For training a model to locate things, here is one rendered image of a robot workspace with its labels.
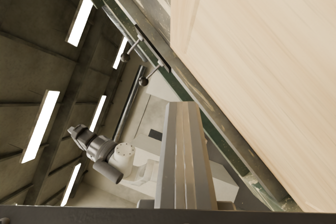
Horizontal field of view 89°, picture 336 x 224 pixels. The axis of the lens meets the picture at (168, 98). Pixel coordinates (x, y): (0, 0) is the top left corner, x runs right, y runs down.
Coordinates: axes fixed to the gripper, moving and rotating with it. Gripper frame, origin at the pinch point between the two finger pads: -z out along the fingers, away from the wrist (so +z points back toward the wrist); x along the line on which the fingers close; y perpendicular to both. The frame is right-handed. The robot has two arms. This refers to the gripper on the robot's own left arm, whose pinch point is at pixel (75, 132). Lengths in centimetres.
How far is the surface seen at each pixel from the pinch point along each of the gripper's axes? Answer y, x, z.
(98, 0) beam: -53, 26, -32
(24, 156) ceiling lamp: 23, -281, -269
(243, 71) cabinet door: -11, 41, 46
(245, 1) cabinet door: -7, 51, 44
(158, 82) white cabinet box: -245, -218, -119
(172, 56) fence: -30.9, 24.7, 23.7
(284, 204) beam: -14, 1, 71
